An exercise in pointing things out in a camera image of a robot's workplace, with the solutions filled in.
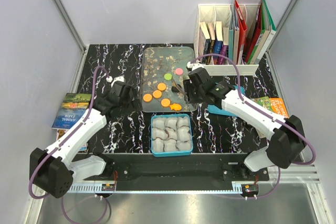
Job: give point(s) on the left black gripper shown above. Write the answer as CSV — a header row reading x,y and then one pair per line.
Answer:
x,y
136,103

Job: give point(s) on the pink round cookie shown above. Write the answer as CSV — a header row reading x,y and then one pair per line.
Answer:
x,y
179,71

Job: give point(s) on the purple paperback book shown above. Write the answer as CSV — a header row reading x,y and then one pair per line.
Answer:
x,y
224,48

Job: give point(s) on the orange treehouse book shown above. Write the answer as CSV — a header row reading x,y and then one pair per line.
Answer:
x,y
275,105

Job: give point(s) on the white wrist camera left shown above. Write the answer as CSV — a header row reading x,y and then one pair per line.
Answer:
x,y
112,80

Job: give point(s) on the orange round cookie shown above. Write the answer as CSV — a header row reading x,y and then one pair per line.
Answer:
x,y
147,97
165,102
161,86
157,94

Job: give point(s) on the teal folder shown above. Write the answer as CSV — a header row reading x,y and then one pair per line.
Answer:
x,y
231,33

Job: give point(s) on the teal tin lid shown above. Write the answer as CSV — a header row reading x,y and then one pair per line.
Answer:
x,y
231,104

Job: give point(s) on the green folder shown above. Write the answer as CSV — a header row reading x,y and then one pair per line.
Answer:
x,y
261,34

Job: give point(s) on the white book organizer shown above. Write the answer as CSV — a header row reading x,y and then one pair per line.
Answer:
x,y
210,13

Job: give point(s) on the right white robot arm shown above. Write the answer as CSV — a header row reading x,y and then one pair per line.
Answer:
x,y
285,135

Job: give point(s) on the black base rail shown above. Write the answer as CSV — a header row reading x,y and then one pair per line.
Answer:
x,y
207,173

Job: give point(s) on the green round cookie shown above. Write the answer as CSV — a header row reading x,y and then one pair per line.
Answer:
x,y
167,76

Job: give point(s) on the orange fish cookie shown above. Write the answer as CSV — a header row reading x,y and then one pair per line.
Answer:
x,y
175,107

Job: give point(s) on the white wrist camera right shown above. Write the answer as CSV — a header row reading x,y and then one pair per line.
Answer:
x,y
191,66

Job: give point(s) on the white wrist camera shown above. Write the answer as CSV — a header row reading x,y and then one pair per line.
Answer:
x,y
191,66
112,80

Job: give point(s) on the book under Animal Farm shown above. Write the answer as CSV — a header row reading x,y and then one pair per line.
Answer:
x,y
61,132

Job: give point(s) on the floral glass tray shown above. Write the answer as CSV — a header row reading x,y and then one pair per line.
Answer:
x,y
157,61

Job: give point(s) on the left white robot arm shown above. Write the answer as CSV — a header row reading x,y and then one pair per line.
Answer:
x,y
54,169

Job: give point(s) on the red folder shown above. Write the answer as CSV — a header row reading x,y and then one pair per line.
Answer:
x,y
240,32

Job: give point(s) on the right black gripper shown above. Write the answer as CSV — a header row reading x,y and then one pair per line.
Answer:
x,y
188,86

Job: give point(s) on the blue paperback book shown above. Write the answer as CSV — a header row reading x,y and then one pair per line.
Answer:
x,y
218,37

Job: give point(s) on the teal cookie tin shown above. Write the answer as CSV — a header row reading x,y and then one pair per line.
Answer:
x,y
171,135

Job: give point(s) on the black sandwich cookie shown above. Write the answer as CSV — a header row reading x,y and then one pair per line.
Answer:
x,y
176,89

